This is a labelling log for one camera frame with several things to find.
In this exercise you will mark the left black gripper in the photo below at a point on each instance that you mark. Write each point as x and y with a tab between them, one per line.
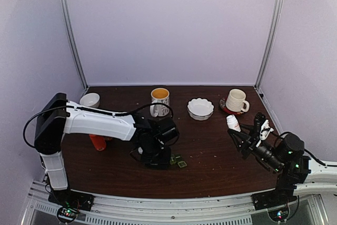
164	162

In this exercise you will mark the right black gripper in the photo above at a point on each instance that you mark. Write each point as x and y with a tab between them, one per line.
248	143

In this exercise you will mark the green weekly pill organizer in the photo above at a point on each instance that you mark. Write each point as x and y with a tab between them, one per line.
176	159

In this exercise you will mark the orange pill bottle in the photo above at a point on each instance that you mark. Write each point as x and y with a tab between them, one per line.
98	142

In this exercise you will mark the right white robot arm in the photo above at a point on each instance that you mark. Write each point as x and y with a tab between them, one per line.
297	170

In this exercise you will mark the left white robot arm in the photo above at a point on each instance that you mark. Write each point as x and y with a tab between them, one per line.
61	117

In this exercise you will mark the cream ribbed mug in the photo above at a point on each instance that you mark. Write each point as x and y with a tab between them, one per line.
236	101

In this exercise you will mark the red round coaster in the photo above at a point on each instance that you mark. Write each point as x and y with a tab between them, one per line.
222	104

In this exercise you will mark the white scalloped dish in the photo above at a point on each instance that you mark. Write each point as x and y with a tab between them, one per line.
200	109

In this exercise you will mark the white mug yellow inside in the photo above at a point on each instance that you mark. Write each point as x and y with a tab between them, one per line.
160	101

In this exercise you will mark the small white bowl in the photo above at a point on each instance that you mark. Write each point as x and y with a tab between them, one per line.
90	100

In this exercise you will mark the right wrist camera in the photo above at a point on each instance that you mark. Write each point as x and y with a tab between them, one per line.
261	126

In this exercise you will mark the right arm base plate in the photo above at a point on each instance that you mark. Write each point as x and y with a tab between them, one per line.
271	199

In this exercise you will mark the aluminium front rail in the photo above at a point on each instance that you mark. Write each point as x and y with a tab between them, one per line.
236	209

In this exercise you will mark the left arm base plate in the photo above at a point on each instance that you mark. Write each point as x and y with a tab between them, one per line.
72	199

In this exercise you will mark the right aluminium frame post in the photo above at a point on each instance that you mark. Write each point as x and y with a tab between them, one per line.
277	9

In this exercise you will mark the aluminium frame post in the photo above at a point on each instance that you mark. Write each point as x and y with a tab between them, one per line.
72	44
277	9

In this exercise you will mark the left aluminium frame post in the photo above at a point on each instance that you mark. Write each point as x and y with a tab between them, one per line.
72	44

